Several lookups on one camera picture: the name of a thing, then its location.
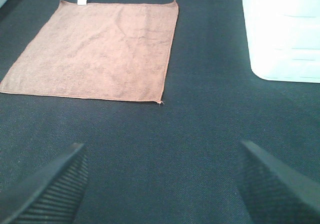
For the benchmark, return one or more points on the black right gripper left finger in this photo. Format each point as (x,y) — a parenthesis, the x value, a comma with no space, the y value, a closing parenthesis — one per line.
(52,195)

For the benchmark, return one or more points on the brown microfiber towel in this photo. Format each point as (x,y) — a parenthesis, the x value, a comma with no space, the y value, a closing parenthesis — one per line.
(107,51)

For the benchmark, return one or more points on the white plastic bin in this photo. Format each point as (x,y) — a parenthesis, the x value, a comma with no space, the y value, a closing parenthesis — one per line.
(283,39)

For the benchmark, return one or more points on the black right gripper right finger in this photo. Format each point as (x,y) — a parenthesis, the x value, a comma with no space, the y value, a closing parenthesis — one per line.
(273,192)

